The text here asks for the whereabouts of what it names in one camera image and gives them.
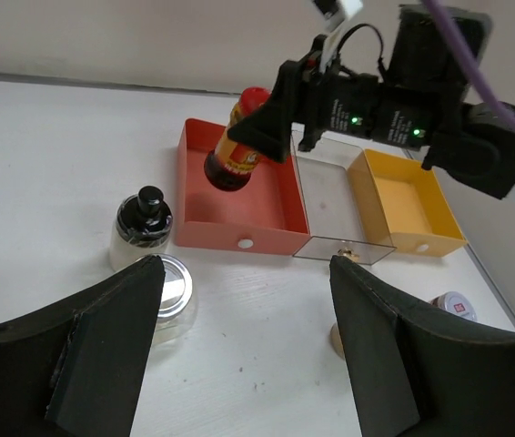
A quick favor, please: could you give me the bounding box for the silver-lid brown spice jar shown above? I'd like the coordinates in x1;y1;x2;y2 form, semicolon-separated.
429;291;478;322

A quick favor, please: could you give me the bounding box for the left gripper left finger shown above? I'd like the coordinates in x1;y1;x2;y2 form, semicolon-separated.
0;256;166;436

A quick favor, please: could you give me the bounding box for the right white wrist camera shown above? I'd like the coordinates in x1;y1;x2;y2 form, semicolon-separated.
312;0;363;45

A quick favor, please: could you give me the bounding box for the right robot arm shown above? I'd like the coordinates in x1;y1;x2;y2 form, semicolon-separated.
227;1;515;200

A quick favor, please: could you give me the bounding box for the black-capped spice bottle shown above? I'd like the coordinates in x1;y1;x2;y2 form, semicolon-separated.
329;248;359;361

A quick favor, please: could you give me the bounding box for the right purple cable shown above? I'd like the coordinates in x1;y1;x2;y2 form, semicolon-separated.
420;0;515;140

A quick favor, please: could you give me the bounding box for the black-capped glass bottle left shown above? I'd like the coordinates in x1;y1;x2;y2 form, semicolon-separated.
108;186;173;271

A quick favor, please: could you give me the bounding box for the wide clear glass jar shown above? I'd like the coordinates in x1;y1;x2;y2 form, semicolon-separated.
149;253;198;363

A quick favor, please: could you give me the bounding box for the yellow tray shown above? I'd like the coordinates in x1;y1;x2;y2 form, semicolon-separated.
347;149;467;258

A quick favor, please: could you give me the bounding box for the red tray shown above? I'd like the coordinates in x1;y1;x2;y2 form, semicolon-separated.
172;118;310;256

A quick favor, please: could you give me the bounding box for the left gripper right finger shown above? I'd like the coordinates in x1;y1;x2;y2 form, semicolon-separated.
329;256;515;436

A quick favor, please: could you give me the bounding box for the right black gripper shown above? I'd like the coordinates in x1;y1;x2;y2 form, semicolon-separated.
227;5;494;195

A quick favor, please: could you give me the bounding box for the red-capped sauce bottle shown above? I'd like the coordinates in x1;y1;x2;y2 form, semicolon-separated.
204;86;270;192

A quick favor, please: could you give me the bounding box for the clear plastic tray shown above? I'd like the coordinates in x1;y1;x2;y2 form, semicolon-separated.
291;130;395;266

